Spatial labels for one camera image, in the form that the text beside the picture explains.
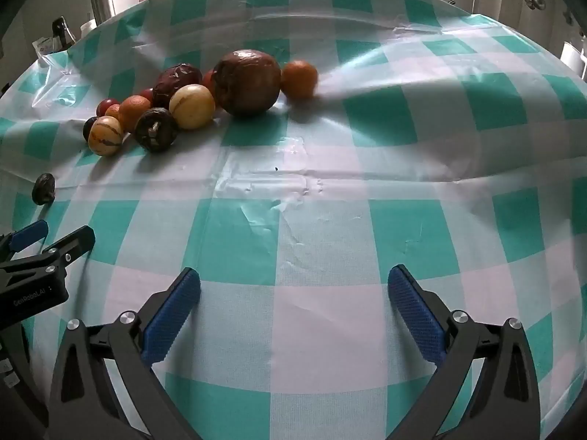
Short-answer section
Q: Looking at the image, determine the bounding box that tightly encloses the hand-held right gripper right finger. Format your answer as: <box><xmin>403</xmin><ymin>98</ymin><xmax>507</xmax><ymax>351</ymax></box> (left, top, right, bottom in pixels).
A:
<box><xmin>387</xmin><ymin>264</ymin><xmax>541</xmax><ymax>440</ymax></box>

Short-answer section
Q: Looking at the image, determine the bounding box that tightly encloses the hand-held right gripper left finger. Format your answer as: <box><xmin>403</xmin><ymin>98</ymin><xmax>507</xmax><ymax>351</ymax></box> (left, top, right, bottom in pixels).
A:
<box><xmin>48</xmin><ymin>267</ymin><xmax>201</xmax><ymax>440</ymax></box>

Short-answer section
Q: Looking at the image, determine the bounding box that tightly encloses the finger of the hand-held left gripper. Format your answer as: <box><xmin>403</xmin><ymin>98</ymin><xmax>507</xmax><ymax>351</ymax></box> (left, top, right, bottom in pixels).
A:
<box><xmin>42</xmin><ymin>225</ymin><xmax>96</xmax><ymax>269</ymax></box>
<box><xmin>0</xmin><ymin>220</ymin><xmax>49</xmax><ymax>262</ymax></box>

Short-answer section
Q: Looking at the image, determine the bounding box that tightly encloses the dark water chestnut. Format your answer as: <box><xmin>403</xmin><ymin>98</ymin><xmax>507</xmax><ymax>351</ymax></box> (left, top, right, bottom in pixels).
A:
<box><xmin>134</xmin><ymin>107</ymin><xmax>179</xmax><ymax>153</ymax></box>
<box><xmin>32</xmin><ymin>173</ymin><xmax>56</xmax><ymax>205</ymax></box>

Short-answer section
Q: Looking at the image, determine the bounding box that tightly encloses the red-brown apple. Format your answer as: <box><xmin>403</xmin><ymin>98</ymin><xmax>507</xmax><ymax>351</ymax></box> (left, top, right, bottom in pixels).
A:
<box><xmin>212</xmin><ymin>49</ymin><xmax>281</xmax><ymax>117</ymax></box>

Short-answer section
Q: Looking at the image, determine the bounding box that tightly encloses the small striped pepino melon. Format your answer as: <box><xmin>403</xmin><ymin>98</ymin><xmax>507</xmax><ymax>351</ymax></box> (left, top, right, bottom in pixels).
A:
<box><xmin>88</xmin><ymin>116</ymin><xmax>124</xmax><ymax>157</ymax></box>

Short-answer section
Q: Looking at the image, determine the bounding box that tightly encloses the orange tangerine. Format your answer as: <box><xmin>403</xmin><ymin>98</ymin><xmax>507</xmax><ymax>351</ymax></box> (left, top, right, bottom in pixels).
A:
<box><xmin>281</xmin><ymin>60</ymin><xmax>318</xmax><ymax>98</ymax></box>
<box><xmin>118</xmin><ymin>95</ymin><xmax>152</xmax><ymax>133</ymax></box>

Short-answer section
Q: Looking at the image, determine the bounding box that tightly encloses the teal checked tablecloth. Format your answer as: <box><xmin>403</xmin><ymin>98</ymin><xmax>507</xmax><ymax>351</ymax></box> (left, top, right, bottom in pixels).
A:
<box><xmin>0</xmin><ymin>0</ymin><xmax>587</xmax><ymax>440</ymax></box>

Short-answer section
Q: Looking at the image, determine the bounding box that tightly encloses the large yellow pepino melon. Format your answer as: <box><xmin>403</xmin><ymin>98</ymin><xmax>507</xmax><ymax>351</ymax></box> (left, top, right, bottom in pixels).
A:
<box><xmin>169</xmin><ymin>83</ymin><xmax>216</xmax><ymax>130</ymax></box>

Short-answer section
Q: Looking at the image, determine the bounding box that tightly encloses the wrinkled dark red passion fruit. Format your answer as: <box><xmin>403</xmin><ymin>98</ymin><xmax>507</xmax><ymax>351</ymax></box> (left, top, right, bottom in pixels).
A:
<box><xmin>152</xmin><ymin>64</ymin><xmax>203</xmax><ymax>107</ymax></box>

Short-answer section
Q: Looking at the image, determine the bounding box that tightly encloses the black dispenser bottle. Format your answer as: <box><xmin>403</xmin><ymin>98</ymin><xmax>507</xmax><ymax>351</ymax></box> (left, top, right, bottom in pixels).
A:
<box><xmin>51</xmin><ymin>17</ymin><xmax>74</xmax><ymax>51</ymax></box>

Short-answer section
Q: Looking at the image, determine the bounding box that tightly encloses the steel thermos flask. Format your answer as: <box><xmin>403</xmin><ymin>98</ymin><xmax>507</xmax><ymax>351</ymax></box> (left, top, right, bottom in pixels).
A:
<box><xmin>89</xmin><ymin>0</ymin><xmax>115</xmax><ymax>26</ymax></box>

